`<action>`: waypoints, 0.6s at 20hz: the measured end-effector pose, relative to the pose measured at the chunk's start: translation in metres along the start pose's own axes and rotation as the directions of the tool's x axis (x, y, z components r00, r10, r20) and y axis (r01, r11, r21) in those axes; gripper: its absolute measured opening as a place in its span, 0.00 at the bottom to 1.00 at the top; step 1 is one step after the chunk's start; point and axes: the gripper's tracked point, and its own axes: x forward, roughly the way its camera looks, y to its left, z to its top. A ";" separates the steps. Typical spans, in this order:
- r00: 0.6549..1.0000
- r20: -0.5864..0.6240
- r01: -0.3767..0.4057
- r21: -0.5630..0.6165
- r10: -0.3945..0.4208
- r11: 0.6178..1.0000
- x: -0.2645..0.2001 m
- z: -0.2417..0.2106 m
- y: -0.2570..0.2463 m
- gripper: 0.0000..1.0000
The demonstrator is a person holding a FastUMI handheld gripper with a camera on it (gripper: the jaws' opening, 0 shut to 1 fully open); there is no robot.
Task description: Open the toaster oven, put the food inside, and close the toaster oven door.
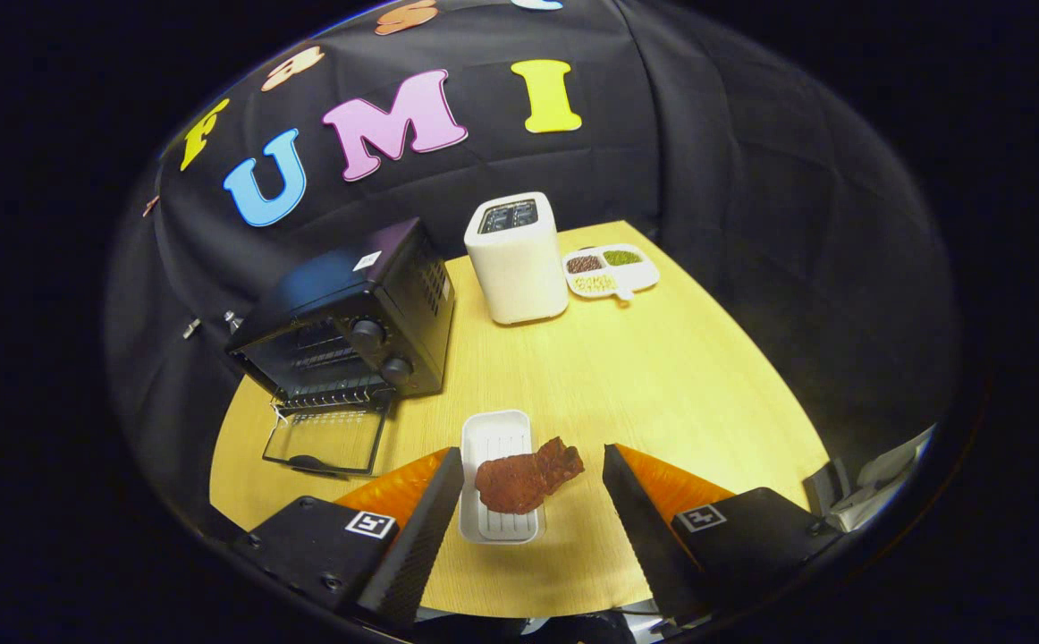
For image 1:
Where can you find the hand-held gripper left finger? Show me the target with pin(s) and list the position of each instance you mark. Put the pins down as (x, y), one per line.
(417, 537)

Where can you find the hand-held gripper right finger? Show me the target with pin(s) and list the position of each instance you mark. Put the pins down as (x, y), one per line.
(649, 537)

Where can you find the brown steak piece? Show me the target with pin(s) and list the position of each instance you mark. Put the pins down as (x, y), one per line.
(519, 483)

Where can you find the black toaster oven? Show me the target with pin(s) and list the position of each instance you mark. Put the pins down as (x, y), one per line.
(332, 277)

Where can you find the white rectangular food tray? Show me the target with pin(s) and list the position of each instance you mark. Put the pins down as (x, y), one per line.
(494, 438)

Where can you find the white pop-up toaster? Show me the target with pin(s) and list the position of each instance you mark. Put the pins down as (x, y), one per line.
(519, 277)

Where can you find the white cloth bundle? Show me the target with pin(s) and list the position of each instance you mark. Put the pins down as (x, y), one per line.
(882, 483)

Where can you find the white divided dish with beans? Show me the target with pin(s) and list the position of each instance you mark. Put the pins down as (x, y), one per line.
(640, 279)

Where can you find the silver cloth clip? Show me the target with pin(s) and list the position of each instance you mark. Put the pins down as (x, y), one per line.
(190, 328)

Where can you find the red cloth clip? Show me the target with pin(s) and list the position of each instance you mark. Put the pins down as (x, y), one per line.
(151, 206)

